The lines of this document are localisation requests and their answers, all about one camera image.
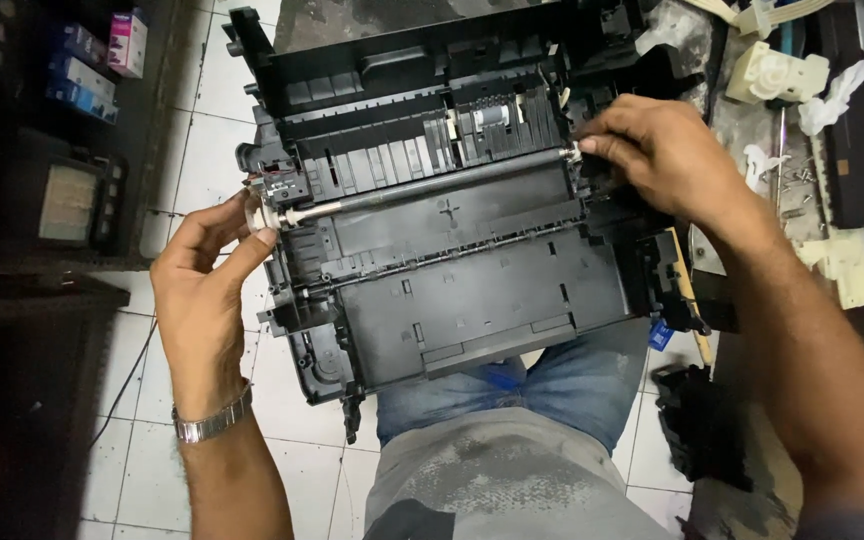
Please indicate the cream ribbon tube bundle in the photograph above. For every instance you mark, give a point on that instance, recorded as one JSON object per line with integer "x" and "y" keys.
{"x": 762, "y": 15}

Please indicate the white crumpled tissue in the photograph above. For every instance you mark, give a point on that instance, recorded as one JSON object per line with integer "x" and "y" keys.
{"x": 837, "y": 94}

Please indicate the person's blue jeans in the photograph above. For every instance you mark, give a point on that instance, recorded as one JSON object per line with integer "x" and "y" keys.
{"x": 567, "y": 382}

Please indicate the metal roller shaft white gear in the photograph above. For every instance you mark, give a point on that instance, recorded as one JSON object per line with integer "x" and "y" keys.
{"x": 417, "y": 186}

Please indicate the shiny metal plate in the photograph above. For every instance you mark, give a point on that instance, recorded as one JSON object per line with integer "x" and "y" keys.
{"x": 706, "y": 251}

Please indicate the pile of black plastic parts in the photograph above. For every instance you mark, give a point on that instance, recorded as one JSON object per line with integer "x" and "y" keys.
{"x": 698, "y": 427}

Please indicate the scattered small metal screws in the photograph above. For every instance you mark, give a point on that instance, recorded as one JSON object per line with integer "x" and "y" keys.
{"x": 803, "y": 184}

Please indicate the black printer chassis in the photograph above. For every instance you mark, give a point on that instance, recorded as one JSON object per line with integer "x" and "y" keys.
{"x": 462, "y": 270}

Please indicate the person's right hand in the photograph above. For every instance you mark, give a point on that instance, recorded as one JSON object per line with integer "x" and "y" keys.
{"x": 672, "y": 161}

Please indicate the white plastic gear assembly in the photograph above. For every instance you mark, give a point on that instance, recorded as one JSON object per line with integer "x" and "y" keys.
{"x": 773, "y": 75}

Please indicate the dark shelf with boxes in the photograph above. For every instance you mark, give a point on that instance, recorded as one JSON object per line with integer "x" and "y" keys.
{"x": 64, "y": 135}

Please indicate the person's grey shirt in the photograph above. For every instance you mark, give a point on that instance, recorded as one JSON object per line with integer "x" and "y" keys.
{"x": 507, "y": 480}

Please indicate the wooden stick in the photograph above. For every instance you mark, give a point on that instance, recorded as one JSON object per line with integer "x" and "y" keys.
{"x": 691, "y": 300}

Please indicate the silver metal wristwatch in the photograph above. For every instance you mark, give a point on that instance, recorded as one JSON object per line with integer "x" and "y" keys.
{"x": 211, "y": 424}

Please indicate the small white plastic piece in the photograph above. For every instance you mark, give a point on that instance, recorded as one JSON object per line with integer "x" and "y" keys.
{"x": 760, "y": 163}

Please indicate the thin metal rod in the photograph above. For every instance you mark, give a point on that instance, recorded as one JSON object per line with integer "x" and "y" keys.
{"x": 781, "y": 157}

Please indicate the cream plastic pump assembly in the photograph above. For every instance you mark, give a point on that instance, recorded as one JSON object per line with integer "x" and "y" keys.
{"x": 844, "y": 259}

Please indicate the small blue plastic piece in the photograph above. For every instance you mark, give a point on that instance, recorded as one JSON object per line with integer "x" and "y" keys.
{"x": 660, "y": 335}

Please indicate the dark low cabinet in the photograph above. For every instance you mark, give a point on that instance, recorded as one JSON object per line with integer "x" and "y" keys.
{"x": 19, "y": 405}

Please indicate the person's left hand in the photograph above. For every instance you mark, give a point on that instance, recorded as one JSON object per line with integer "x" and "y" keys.
{"x": 196, "y": 300}

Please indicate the black printer carriage unit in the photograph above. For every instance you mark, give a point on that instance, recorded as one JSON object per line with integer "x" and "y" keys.
{"x": 863, "y": 135}

